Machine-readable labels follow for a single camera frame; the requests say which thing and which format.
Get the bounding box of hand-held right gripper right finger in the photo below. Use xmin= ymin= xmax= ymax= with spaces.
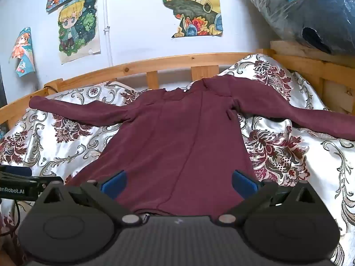
xmin=218 ymin=170 xmax=320 ymax=226

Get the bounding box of white wall pipe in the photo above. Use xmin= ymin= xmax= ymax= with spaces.
xmin=102 ymin=0 xmax=113 ymax=67

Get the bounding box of cartoon child wall poster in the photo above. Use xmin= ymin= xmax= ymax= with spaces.
xmin=57 ymin=0 xmax=101 ymax=65

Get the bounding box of wooden bed frame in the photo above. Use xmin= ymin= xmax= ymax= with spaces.
xmin=0 ymin=40 xmax=355 ymax=133

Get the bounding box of small torn cartoon poster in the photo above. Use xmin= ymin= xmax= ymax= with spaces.
xmin=9 ymin=27 xmax=36 ymax=78

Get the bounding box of white floral satin blanket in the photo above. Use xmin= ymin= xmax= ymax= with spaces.
xmin=0 ymin=53 xmax=355 ymax=266

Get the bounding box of black cable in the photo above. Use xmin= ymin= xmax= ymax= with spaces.
xmin=0 ymin=199 xmax=24 ymax=237

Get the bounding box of colourful landscape wall poster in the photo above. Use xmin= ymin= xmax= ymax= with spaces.
xmin=160 ymin=0 xmax=223 ymax=39

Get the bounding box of maroon long-sleeved sweater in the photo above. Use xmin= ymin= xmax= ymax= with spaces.
xmin=28 ymin=75 xmax=355 ymax=217

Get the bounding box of plastic-wrapped dark blue plush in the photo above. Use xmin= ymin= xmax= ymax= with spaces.
xmin=225 ymin=0 xmax=355 ymax=56

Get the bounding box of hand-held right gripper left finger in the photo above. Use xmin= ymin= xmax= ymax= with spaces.
xmin=37 ymin=170 xmax=142 ymax=226

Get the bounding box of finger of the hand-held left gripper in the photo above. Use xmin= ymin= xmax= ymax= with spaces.
xmin=36 ymin=176 xmax=65 ymax=194

